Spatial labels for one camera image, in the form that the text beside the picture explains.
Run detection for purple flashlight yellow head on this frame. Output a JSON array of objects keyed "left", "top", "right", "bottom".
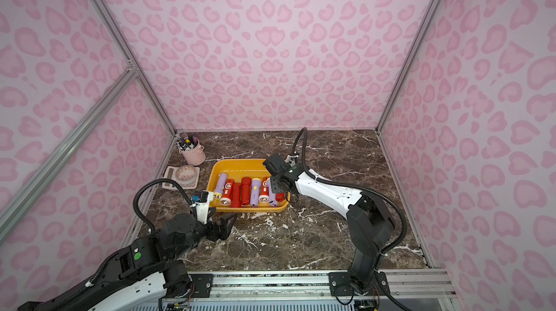
[{"left": 266, "top": 178, "right": 279, "bottom": 207}]

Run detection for red flashlight front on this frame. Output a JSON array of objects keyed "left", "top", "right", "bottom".
[{"left": 259, "top": 177, "right": 270, "bottom": 204}]

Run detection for yellow plastic tray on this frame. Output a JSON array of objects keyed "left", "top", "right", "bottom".
[{"left": 206, "top": 158, "right": 291, "bottom": 213}]

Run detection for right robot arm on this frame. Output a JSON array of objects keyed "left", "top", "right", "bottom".
[{"left": 264, "top": 161, "right": 395, "bottom": 294}]

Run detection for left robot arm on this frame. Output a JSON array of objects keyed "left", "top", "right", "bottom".
[{"left": 17, "top": 213, "right": 237, "bottom": 310}]

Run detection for pink pen cup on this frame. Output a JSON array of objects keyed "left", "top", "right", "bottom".
[{"left": 176, "top": 134, "right": 206, "bottom": 166}]

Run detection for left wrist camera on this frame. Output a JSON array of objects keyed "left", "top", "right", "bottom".
[{"left": 191, "top": 190, "right": 216, "bottom": 225}]

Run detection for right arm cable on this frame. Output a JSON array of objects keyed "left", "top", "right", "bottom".
[{"left": 290, "top": 127, "right": 408, "bottom": 255}]

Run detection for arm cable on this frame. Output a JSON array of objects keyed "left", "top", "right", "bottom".
[
  {"left": 290, "top": 127, "right": 408, "bottom": 255},
  {"left": 132, "top": 178, "right": 194, "bottom": 234}
]

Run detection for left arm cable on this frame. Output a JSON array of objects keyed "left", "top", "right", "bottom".
[{"left": 132, "top": 178, "right": 194, "bottom": 234}]

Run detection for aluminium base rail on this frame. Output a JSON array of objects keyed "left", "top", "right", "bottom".
[{"left": 80, "top": 269, "right": 461, "bottom": 311}]

